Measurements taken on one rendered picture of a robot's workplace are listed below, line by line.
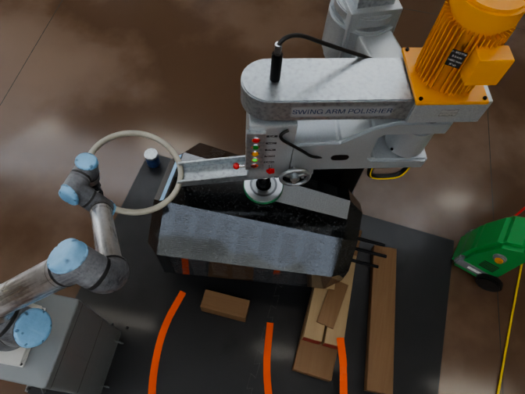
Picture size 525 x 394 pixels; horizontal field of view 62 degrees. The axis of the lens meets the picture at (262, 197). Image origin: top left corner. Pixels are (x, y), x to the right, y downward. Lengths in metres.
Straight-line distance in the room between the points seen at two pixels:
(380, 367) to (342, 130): 1.61
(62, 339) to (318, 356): 1.49
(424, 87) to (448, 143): 2.17
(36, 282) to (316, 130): 1.24
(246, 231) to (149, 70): 2.13
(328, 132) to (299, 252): 0.74
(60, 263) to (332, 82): 1.14
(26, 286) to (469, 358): 2.67
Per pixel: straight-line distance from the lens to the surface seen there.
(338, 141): 1.97
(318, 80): 1.76
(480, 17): 1.60
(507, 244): 3.08
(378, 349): 3.03
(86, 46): 4.44
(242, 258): 2.46
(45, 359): 2.30
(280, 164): 2.04
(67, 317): 2.30
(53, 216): 3.52
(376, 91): 1.78
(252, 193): 2.40
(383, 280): 3.15
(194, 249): 2.50
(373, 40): 2.30
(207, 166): 2.33
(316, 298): 2.89
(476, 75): 1.69
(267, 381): 2.96
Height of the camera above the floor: 2.96
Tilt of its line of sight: 63 degrees down
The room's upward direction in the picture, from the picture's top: 6 degrees clockwise
